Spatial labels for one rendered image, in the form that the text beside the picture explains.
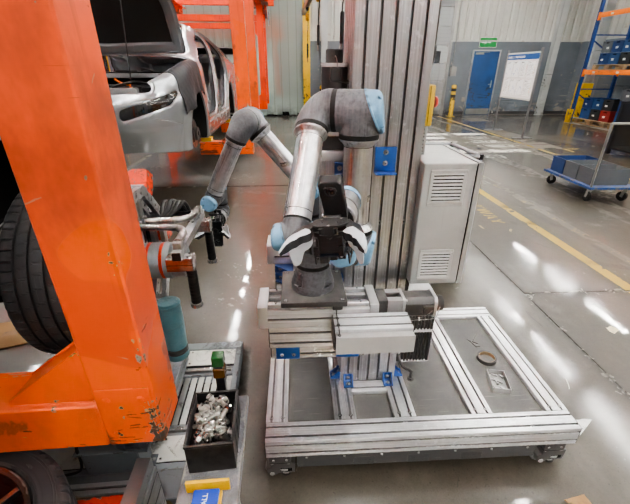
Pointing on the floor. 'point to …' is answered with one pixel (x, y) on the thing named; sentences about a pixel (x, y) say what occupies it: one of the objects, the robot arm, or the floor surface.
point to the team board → (520, 80)
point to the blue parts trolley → (596, 170)
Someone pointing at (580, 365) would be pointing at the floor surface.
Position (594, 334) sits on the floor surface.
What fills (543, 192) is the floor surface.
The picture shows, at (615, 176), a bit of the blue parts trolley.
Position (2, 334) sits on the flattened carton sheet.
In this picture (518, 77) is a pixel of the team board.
